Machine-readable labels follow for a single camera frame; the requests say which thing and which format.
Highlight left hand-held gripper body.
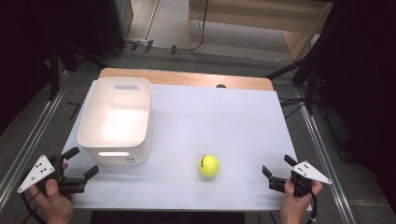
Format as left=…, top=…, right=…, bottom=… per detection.
left=17, top=154, right=88, bottom=198

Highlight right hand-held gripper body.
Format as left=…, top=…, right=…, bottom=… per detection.
left=268, top=161, right=332, bottom=198

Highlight white plastic storage bin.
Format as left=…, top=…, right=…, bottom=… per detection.
left=77, top=77, right=152, bottom=166

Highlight yellow tennis ball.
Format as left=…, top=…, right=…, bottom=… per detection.
left=198, top=154, right=220, bottom=178

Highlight person's right hand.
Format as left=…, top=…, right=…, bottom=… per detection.
left=279, top=178, right=324, bottom=224

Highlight person's left hand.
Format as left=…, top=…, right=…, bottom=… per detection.
left=29, top=178, right=75, bottom=224

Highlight white table cover sheet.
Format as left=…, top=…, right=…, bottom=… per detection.
left=62, top=79, right=312, bottom=213

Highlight black tripod stand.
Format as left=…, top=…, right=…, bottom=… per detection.
left=265, top=46, right=328, bottom=117

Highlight person's dark clothing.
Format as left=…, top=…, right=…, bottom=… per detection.
left=90, top=210, right=246, bottom=224

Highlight dark curtain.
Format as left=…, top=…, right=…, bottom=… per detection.
left=311, top=0, right=396, bottom=216
left=0, top=0, right=94, bottom=135

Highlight dark cabinet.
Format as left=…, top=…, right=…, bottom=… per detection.
left=89, top=0, right=134, bottom=59

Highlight light wooden shelf unit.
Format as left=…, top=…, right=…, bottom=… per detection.
left=187, top=0, right=334, bottom=63

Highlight aluminium floor rail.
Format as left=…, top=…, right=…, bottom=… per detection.
left=0, top=71, right=70, bottom=213
left=293, top=88, right=357, bottom=224

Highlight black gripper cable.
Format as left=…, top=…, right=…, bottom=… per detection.
left=306, top=186, right=319, bottom=224

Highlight black floor cables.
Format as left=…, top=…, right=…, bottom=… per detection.
left=274, top=60, right=312, bottom=120

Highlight black hanging cable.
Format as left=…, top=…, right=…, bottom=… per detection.
left=186, top=0, right=209, bottom=52

